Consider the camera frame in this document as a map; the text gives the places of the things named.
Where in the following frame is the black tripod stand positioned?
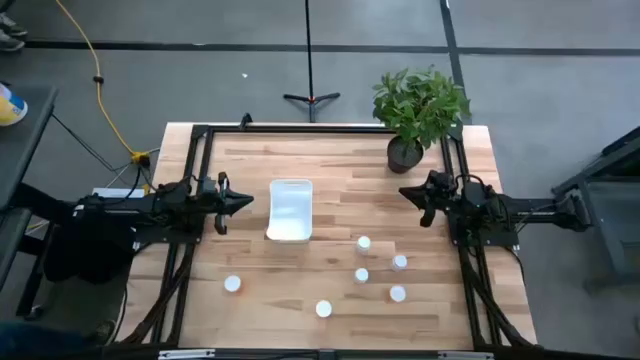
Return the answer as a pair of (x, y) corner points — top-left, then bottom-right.
(282, 0), (342, 124)

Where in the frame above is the white flat box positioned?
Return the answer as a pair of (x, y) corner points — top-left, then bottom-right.
(92, 187), (147, 200)

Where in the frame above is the grey metal cart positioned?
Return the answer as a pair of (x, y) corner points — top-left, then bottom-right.
(551, 124), (640, 296)

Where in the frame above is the silver frame bracket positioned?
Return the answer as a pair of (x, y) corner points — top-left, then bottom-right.
(438, 351), (495, 360)
(158, 349), (216, 360)

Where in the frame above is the black aluminium table frame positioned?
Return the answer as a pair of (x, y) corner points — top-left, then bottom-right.
(114, 123), (539, 360)

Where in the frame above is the green leafy plant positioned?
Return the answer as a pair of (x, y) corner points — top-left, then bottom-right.
(371, 64), (473, 151)

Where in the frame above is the thin black cable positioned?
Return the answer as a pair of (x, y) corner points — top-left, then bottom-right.
(51, 113), (119, 174)

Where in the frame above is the black side table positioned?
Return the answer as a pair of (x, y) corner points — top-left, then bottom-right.
(0, 84), (60, 321)

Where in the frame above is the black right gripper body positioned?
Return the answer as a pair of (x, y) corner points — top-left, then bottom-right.
(420, 169), (459, 229)

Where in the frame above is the yellow extension cable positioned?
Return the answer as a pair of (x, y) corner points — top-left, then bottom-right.
(53, 0), (151, 167)

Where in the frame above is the yellow blue container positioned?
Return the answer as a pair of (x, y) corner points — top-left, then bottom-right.
(0, 82), (29, 127)

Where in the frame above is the black bag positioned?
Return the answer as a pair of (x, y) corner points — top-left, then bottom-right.
(43, 209), (139, 285)

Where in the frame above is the black plant pot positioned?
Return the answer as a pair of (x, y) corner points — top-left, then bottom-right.
(386, 134), (425, 175)

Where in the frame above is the person's leg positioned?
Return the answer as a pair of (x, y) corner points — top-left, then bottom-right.
(0, 322), (86, 360)

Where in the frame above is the person's shoe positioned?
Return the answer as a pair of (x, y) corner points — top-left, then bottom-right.
(92, 318), (119, 346)
(0, 29), (26, 53)
(0, 12), (29, 39)

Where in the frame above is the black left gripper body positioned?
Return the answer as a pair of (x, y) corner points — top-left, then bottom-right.
(207, 171), (236, 236)

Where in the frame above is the white plastic basket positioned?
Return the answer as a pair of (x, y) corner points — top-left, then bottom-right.
(265, 178), (315, 245)

